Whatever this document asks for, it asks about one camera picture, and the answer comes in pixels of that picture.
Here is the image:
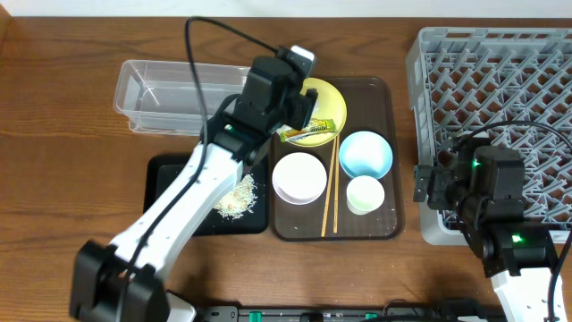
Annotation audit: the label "green snack wrapper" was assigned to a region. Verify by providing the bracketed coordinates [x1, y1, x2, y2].
[279, 119, 336, 142]

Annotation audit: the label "yellow plate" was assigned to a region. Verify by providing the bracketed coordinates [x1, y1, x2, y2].
[277, 78, 347, 148]

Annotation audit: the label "pale green cup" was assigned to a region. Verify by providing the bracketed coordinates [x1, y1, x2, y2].
[346, 175, 385, 216]

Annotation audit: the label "light blue bowl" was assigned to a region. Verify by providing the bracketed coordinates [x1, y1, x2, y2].
[339, 131, 393, 180]

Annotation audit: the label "wooden chopstick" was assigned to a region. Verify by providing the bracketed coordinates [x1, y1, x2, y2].
[321, 137, 338, 238]
[332, 136, 340, 233]

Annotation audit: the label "pink bowl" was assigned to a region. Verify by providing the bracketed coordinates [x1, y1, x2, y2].
[272, 152, 327, 205]

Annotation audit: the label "rice food scraps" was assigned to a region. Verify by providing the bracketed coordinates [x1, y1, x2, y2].
[214, 174, 257, 220]

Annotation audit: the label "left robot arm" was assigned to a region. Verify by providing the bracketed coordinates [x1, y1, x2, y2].
[69, 46, 317, 321]

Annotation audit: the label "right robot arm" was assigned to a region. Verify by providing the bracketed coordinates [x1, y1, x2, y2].
[413, 136, 567, 321]

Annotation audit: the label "grey dishwasher rack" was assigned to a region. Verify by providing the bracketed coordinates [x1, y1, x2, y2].
[406, 27, 571, 243]

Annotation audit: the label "black waste tray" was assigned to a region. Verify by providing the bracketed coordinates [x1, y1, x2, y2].
[143, 154, 269, 236]

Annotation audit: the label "brown serving tray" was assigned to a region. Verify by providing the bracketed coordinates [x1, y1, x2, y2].
[269, 78, 405, 242]

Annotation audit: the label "clear plastic bin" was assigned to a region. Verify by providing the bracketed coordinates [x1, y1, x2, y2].
[114, 60, 249, 136]

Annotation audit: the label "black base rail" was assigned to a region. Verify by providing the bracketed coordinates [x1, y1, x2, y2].
[195, 301, 507, 322]

